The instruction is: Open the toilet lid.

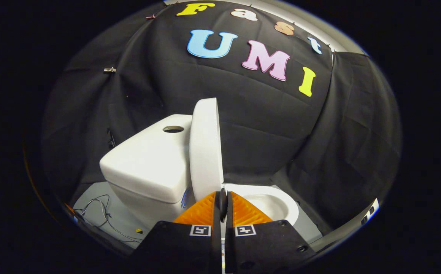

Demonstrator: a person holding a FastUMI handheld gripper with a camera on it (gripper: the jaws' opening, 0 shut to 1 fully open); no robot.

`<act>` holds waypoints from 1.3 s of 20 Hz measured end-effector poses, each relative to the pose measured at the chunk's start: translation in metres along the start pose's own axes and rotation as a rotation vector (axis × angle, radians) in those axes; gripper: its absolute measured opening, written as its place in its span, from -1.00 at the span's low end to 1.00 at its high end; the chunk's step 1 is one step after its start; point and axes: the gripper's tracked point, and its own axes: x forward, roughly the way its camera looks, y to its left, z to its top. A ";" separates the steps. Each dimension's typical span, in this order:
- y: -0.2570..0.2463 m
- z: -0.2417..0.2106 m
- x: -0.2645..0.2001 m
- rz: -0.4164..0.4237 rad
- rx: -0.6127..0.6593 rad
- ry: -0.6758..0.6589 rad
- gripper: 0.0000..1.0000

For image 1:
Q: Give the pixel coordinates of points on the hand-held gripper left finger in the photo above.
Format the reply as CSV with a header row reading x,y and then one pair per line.
x,y
182,251

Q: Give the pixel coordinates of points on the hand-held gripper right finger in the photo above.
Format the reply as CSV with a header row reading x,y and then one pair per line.
x,y
266,251

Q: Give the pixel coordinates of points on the white toilet lid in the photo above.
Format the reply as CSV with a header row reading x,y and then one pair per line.
x,y
205,152

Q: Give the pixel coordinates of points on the white ceramic toilet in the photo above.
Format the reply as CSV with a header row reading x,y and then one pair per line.
x,y
148,163

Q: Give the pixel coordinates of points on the black backdrop cloth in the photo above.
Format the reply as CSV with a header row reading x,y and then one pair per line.
x,y
262,125

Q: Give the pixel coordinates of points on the silver cloth clip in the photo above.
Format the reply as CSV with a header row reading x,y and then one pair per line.
x,y
110,70

